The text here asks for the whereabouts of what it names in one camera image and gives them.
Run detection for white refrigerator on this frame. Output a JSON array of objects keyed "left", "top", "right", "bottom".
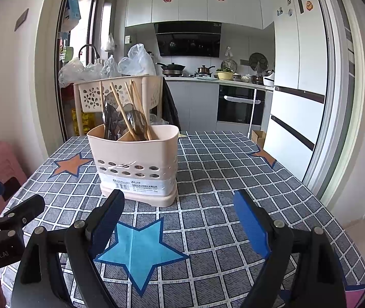
[{"left": 262, "top": 0, "right": 330, "bottom": 180}]

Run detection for clear plastic bags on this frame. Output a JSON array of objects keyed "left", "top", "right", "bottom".
[{"left": 58, "top": 56, "right": 120, "bottom": 87}]

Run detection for grey wall switch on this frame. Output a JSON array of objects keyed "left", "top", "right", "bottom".
[{"left": 15, "top": 8, "right": 29, "bottom": 32}]

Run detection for white upper cabinets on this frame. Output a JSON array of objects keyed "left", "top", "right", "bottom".
[{"left": 125, "top": 0, "right": 274, "bottom": 29}]

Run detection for dark hanging jacket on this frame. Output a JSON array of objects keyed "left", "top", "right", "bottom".
[{"left": 161, "top": 79, "right": 181, "bottom": 132}]

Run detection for white plastic bag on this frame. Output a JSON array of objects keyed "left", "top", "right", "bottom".
[{"left": 118, "top": 43, "right": 157, "bottom": 78}]

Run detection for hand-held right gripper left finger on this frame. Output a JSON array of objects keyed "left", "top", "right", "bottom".
[{"left": 20, "top": 189, "right": 126, "bottom": 308}]

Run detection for crumpled clear plastic bag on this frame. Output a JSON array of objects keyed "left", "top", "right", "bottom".
[{"left": 150, "top": 113, "right": 171, "bottom": 126}]

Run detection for round steamer rack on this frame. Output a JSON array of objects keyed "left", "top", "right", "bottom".
[{"left": 249, "top": 52, "right": 269, "bottom": 69}]

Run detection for beige basket trolley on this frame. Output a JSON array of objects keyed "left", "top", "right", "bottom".
[{"left": 73, "top": 74, "right": 165, "bottom": 135}]

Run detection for yellow packages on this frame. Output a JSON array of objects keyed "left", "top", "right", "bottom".
[{"left": 71, "top": 107, "right": 88, "bottom": 135}]

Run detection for black kitchen faucet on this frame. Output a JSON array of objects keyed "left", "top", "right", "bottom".
[{"left": 78, "top": 44, "right": 101, "bottom": 60}]

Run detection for small hanging white bag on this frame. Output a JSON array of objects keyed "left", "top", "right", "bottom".
[{"left": 101, "top": 33, "right": 115, "bottom": 52}]

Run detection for black built-in oven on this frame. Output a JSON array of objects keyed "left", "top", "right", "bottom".
[{"left": 217, "top": 83, "right": 266, "bottom": 126}]

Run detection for grey checked star tablecloth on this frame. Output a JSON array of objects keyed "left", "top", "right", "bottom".
[{"left": 0, "top": 131, "right": 365, "bottom": 308}]

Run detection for black wok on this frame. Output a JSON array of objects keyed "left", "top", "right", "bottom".
[{"left": 156, "top": 62, "right": 186, "bottom": 76}]

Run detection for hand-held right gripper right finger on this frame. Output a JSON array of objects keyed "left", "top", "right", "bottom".
[{"left": 233, "top": 189, "right": 346, "bottom": 308}]

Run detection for blue hanging bag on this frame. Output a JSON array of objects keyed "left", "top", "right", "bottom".
[{"left": 65, "top": 0, "right": 82, "bottom": 23}]

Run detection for white mop pole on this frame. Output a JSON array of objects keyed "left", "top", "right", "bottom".
[{"left": 247, "top": 88, "right": 257, "bottom": 138}]

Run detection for yellow bowl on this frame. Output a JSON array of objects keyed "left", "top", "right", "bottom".
[{"left": 216, "top": 68, "right": 234, "bottom": 81}]

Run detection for beige plastic utensil holder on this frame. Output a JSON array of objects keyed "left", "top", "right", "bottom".
[{"left": 87, "top": 123, "right": 180, "bottom": 206}]

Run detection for small cardboard box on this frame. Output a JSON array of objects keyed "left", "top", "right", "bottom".
[{"left": 251, "top": 130, "right": 267, "bottom": 148}]

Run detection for black range hood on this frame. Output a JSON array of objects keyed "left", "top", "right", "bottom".
[{"left": 154, "top": 22, "right": 223, "bottom": 59}]

